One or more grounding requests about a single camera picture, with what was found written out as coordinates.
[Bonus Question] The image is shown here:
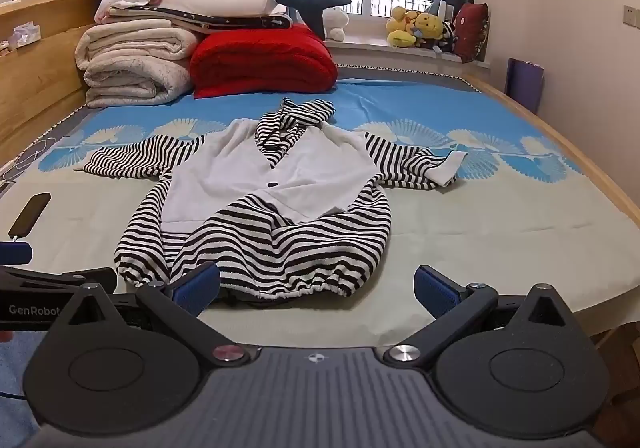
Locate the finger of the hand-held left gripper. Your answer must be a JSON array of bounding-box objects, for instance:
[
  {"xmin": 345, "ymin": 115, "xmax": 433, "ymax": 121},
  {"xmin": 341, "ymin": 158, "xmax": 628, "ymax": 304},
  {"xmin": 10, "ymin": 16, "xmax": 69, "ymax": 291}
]
[
  {"xmin": 0, "ymin": 241, "xmax": 34, "ymax": 265},
  {"xmin": 0, "ymin": 267, "xmax": 118, "ymax": 293}
]

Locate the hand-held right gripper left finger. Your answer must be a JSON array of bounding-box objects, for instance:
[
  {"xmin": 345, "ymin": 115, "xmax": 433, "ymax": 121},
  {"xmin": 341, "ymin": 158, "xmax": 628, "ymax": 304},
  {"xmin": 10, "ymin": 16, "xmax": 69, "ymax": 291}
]
[{"xmin": 54, "ymin": 262, "xmax": 262, "ymax": 369}]

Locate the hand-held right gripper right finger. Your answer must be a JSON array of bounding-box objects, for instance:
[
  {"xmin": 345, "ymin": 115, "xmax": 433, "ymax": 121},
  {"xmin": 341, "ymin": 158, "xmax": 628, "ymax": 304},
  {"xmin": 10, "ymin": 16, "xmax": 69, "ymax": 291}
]
[{"xmin": 381, "ymin": 265, "xmax": 584, "ymax": 370}]

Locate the black white striped hooded garment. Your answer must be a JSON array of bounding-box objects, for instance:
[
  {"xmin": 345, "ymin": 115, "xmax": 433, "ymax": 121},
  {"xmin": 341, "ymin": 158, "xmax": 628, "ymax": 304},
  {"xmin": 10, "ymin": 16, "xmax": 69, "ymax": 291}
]
[{"xmin": 74, "ymin": 98, "xmax": 468, "ymax": 299}]

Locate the black marker left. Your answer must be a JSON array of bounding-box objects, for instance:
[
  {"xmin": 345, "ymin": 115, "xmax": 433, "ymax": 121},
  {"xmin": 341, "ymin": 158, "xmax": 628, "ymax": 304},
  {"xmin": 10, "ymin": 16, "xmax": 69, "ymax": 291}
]
[{"xmin": 8, "ymin": 192, "xmax": 52, "ymax": 237}]

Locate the blue and cream printed bedsheet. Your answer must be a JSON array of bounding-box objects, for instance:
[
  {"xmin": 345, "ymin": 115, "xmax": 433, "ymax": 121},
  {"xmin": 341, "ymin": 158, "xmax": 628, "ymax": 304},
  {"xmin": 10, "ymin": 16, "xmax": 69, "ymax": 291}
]
[{"xmin": 0, "ymin": 76, "xmax": 627, "ymax": 346}]

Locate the tissue box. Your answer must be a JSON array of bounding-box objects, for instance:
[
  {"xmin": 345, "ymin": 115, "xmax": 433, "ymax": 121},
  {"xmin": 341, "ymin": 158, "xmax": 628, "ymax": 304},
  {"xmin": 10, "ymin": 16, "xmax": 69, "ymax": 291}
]
[{"xmin": 7, "ymin": 22, "xmax": 42, "ymax": 51}]

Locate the red folded blanket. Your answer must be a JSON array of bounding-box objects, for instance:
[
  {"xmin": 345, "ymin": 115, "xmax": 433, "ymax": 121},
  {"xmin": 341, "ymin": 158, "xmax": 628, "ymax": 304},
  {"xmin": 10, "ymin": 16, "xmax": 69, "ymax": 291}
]
[{"xmin": 189, "ymin": 24, "xmax": 339, "ymax": 100}]

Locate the cream smooth folded quilt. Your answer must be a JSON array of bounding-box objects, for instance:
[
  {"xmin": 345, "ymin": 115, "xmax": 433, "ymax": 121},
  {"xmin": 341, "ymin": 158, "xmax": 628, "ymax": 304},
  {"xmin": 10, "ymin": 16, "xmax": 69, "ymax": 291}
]
[{"xmin": 75, "ymin": 22, "xmax": 207, "ymax": 74}]

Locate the yellow round plush toy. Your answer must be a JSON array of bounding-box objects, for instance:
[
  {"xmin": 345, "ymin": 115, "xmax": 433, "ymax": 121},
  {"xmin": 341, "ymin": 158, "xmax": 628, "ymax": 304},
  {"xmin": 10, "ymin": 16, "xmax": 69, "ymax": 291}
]
[{"xmin": 414, "ymin": 12, "xmax": 445, "ymax": 42}]

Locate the yellow duck plush toy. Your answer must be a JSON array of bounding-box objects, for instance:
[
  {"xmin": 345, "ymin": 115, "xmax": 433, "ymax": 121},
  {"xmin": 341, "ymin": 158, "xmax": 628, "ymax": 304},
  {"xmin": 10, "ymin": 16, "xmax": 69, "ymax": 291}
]
[{"xmin": 386, "ymin": 6, "xmax": 421, "ymax": 49}]

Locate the stack of folded bedding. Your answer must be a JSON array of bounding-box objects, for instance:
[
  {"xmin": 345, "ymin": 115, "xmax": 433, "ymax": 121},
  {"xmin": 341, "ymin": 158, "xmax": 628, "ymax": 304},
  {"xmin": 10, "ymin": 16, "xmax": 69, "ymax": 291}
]
[{"xmin": 107, "ymin": 6, "xmax": 292, "ymax": 34}]

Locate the white pillow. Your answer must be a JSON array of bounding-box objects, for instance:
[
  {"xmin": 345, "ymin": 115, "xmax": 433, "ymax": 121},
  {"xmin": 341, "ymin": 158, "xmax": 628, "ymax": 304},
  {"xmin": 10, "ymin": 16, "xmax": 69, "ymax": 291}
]
[{"xmin": 161, "ymin": 0, "xmax": 288, "ymax": 19}]

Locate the white plush toy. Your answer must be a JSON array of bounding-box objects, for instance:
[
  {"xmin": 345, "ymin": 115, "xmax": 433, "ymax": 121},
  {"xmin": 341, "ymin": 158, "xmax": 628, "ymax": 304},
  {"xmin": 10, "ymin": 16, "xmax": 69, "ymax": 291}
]
[{"xmin": 322, "ymin": 6, "xmax": 350, "ymax": 41}]

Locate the white cable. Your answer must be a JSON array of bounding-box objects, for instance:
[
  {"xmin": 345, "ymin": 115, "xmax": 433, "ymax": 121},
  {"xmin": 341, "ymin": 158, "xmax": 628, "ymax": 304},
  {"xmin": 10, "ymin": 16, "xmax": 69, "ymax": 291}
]
[{"xmin": 0, "ymin": 155, "xmax": 37, "ymax": 187}]

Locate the wooden bed frame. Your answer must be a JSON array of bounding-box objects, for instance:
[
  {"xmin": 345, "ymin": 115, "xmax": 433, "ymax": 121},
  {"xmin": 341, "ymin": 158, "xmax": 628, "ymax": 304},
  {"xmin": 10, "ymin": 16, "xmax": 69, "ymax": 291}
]
[{"xmin": 0, "ymin": 0, "xmax": 640, "ymax": 379}]

